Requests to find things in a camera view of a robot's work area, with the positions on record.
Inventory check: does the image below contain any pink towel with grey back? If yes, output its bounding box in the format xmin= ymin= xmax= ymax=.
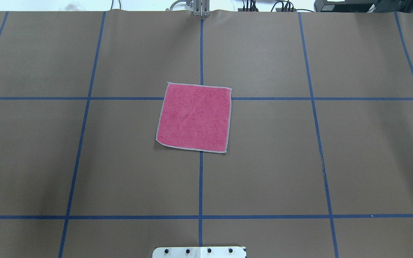
xmin=155 ymin=82 xmax=232 ymax=154

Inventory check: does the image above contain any aluminium camera mast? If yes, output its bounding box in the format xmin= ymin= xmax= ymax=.
xmin=191 ymin=0 xmax=211 ymax=18

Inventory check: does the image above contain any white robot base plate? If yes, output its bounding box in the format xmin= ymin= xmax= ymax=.
xmin=152 ymin=246 xmax=247 ymax=258

